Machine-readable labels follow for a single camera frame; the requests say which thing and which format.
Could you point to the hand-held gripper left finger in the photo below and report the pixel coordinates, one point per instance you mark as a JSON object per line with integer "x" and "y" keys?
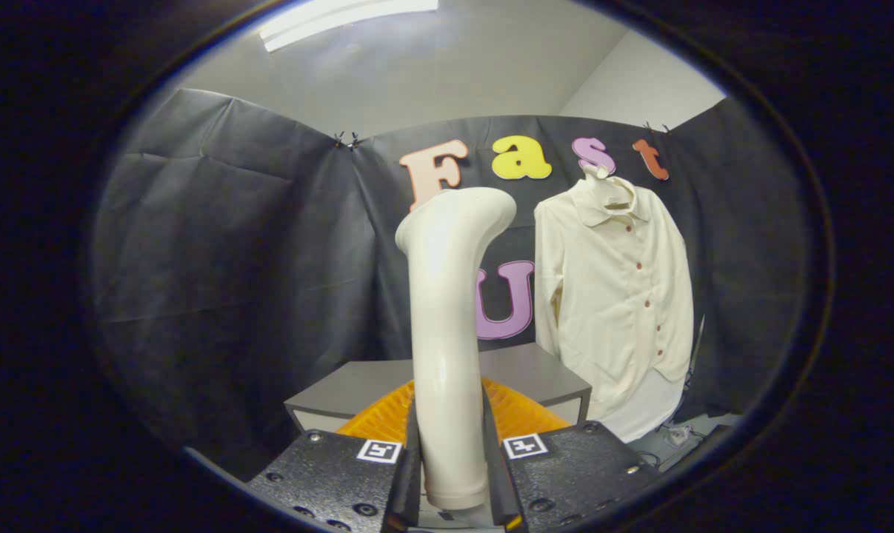
{"x": 409, "y": 488}

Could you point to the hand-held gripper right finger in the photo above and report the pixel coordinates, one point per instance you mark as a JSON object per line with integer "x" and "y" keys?
{"x": 495, "y": 481}

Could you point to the white garment steamer head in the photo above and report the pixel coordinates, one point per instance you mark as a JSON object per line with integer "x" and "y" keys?
{"x": 446, "y": 333}

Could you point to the cream button-up shirt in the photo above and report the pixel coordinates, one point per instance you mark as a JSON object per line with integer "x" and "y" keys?
{"x": 609, "y": 311}

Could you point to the grey steamer pole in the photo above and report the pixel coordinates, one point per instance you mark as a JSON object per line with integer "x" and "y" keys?
{"x": 696, "y": 340}

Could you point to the grey cabinet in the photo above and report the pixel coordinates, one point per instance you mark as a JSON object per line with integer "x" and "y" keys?
{"x": 358, "y": 385}

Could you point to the black backdrop cloth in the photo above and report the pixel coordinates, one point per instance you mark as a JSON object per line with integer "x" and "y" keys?
{"x": 254, "y": 266}

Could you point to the white plastic hanger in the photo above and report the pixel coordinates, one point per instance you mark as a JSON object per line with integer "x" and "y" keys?
{"x": 606, "y": 189}

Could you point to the ceiling light panel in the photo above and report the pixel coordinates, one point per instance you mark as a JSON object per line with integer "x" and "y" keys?
{"x": 343, "y": 18}

